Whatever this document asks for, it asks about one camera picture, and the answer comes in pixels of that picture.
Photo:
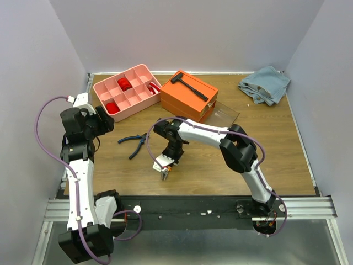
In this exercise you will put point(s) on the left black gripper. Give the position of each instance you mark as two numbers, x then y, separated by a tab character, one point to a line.
107	121

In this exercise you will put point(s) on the orange black handled pliers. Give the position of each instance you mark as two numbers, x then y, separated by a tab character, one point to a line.
165	171

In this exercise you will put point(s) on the orange two-drawer box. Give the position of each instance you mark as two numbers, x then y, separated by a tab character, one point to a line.
180	101

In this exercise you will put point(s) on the clear plastic drawer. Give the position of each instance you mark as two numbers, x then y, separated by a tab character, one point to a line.
220	115

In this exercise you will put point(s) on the black rubber mallet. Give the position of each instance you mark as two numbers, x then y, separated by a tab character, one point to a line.
179	78

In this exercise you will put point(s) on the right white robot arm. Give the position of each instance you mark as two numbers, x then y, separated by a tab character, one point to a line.
240	152

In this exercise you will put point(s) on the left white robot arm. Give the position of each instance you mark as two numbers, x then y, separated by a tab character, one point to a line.
88	234

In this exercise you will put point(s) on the red cloth front compartment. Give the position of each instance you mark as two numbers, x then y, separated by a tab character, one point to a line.
112	108

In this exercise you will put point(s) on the red rolled cloth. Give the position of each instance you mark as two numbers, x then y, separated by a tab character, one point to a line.
124	84

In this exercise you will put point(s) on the pink divided organizer tray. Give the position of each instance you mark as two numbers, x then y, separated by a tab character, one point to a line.
132	100

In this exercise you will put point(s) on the red white striped cloth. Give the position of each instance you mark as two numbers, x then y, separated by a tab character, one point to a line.
154	89

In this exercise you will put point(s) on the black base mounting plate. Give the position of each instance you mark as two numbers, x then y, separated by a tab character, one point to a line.
195	212

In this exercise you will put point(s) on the blue denim cloth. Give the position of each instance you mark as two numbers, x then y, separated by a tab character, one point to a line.
266	85

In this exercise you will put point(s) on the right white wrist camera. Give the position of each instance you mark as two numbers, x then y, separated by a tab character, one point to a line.
161	162

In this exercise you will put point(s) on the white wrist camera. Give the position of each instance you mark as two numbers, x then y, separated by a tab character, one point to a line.
81	101
161	162

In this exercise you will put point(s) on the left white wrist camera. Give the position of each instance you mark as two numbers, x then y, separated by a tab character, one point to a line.
81	101

